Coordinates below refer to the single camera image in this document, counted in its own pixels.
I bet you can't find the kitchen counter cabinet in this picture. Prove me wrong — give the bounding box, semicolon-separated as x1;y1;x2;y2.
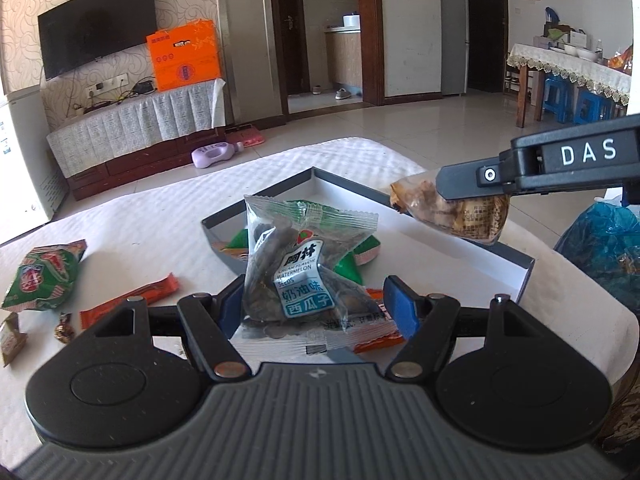
324;29;362;94

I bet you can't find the brown foil candy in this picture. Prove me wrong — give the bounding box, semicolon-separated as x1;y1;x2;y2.
53;312;75;344

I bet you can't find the blue plastic bag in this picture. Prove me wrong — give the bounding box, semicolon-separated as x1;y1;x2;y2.
554;202;639;316

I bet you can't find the blue plastic stool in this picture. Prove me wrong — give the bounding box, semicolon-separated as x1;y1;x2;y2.
541;75;574;124
574;88;612;125

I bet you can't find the orange snack packet in box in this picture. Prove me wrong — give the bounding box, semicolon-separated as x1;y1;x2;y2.
346;288;405;354

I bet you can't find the white pot on counter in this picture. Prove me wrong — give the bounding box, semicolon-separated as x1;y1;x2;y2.
343;13;360;29

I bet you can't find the green triangular snack packet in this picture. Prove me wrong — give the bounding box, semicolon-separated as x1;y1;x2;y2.
333;235;381;285

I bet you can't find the black wall television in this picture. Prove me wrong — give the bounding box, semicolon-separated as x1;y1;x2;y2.
38;0;157;80

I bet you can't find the brown nut snack packet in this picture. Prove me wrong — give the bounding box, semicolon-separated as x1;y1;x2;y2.
390;174;510;244

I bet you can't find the orange gift box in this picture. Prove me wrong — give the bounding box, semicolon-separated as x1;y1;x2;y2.
146;18;222;91

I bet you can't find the tv cabinet with white cloth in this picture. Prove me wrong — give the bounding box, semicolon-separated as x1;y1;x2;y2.
48;78;226;200

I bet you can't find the green chips bag on table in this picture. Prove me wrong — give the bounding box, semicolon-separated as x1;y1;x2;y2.
1;240;87;313

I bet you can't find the dining table with lace cloth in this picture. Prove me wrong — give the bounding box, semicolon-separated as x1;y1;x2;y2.
506;44;631;128

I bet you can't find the small tan snack packet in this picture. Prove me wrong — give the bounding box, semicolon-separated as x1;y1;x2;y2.
0;312;28;367

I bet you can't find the purple detergent bottle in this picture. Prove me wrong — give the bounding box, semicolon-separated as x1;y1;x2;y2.
191;142;244;169

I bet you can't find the white tablecloth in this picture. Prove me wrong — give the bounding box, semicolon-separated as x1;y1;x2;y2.
1;138;624;479

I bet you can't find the watermelon seed snack bag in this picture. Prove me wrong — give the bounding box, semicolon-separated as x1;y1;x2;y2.
242;195;380;328

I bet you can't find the grey shallow cardboard box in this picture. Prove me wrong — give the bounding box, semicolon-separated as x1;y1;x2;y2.
202;168;535;364

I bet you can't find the long orange snack bar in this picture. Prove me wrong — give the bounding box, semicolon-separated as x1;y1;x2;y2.
79;272;181;331

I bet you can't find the grey refrigerator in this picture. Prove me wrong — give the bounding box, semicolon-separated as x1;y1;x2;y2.
440;0;469;96

